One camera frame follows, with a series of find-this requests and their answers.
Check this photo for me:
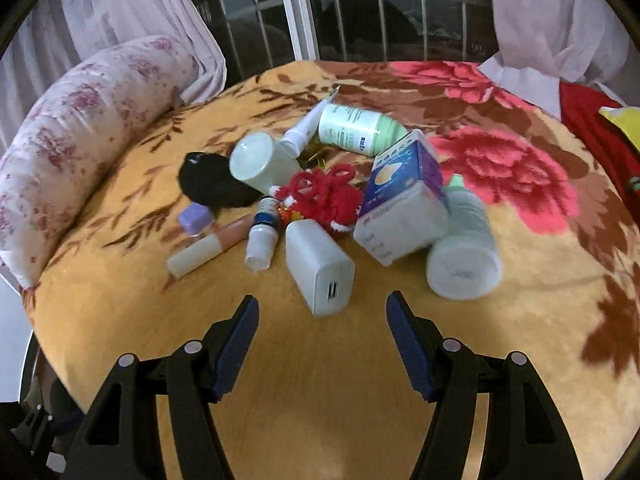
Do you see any left white curtain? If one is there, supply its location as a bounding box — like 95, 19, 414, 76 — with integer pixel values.
1, 0, 227, 148

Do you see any green capped white bottle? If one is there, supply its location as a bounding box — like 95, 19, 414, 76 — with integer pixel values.
425, 174, 503, 300

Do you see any window with metal bars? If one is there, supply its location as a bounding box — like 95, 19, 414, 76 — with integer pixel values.
192, 0, 498, 84

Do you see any white USB charger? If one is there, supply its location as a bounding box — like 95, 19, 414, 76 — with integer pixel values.
285, 219, 356, 318

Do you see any white jar pale lid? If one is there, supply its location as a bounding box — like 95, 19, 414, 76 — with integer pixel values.
229, 132, 302, 195

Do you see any green frog lotion bottle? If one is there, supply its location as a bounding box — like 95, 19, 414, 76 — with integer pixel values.
318, 104, 408, 157

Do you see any white squeeze tube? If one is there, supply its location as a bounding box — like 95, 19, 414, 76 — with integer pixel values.
279, 86, 340, 158

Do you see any red knitted ornament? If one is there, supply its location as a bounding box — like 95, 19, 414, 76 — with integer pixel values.
269, 164, 363, 235

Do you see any peach lip balm tube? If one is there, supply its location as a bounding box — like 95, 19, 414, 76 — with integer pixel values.
166, 214, 253, 280

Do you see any red quilt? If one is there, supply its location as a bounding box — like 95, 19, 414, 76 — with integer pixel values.
559, 81, 639, 222

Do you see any black fluffy hair tie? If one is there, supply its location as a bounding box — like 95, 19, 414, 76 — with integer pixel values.
177, 150, 262, 209

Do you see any small white dropper bottle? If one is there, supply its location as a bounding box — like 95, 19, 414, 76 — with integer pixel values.
244, 196, 280, 272

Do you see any white curtain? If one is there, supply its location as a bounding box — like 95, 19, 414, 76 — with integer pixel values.
1, 0, 227, 148
480, 0, 639, 118

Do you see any right white curtain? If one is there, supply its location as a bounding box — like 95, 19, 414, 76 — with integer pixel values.
480, 0, 639, 118

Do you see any pink floral bolster pillow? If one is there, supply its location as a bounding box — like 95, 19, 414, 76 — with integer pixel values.
1, 36, 198, 288

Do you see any blue white medicine box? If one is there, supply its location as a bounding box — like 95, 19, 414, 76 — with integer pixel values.
354, 129, 449, 266

